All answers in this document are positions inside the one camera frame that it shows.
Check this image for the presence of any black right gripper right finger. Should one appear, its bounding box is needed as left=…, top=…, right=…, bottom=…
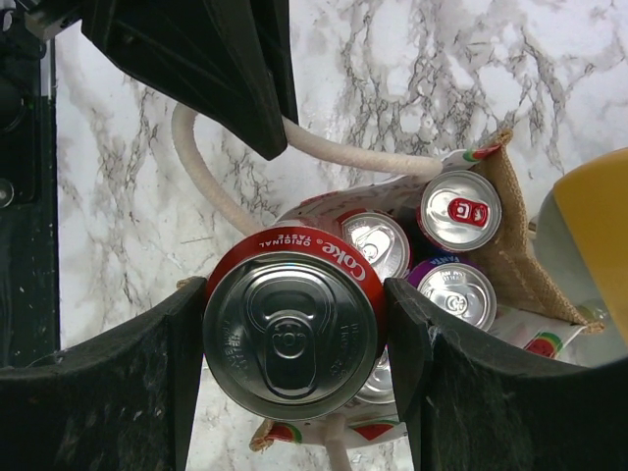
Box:
left=384, top=279, right=627, bottom=470

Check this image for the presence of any purple fanta can front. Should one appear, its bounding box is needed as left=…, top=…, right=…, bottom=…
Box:
left=407, top=253, right=497, bottom=331

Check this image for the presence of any red cola can front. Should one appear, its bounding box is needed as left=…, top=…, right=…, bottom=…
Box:
left=341, top=211, right=411, bottom=281

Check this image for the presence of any red cola can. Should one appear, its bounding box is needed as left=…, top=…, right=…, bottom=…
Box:
left=203, top=224, right=387, bottom=421
left=341, top=211, right=411, bottom=281

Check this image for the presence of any cream round drawer cabinet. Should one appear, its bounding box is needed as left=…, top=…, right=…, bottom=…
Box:
left=534, top=148, right=627, bottom=338

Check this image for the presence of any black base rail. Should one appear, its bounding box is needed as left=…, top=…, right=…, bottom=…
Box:
left=1, top=96, right=60, bottom=367

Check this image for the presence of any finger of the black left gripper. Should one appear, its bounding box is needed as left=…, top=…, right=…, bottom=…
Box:
left=81, top=0, right=298, bottom=160

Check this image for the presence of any brown canvas bag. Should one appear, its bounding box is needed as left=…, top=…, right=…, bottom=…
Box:
left=172, top=104, right=626, bottom=470

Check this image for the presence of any silver blue energy drink can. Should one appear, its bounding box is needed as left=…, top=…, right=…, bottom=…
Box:
left=416, top=171, right=502, bottom=252

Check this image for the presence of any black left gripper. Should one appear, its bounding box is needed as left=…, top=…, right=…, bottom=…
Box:
left=1, top=1, right=81, bottom=206

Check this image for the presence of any black yellow can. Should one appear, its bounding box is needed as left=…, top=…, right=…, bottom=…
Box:
left=355, top=347, right=394, bottom=405

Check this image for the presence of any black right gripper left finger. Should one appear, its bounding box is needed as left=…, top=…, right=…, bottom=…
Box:
left=1, top=277, right=206, bottom=470

